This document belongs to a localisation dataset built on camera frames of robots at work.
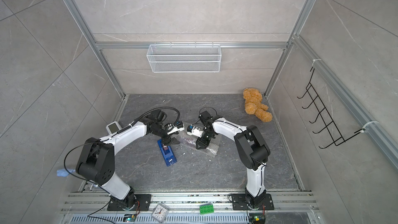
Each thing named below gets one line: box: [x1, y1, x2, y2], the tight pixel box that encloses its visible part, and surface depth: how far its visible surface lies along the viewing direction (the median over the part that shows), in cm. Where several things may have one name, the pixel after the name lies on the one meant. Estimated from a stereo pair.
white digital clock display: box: [105, 121, 122, 136], surface depth 98 cm
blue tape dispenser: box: [157, 138, 178, 167], surface depth 87 cm
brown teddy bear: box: [243, 87, 274, 123], surface depth 106 cm
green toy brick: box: [199, 203, 215, 215], surface depth 70 cm
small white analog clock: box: [151, 203, 169, 224], surface depth 70 cm
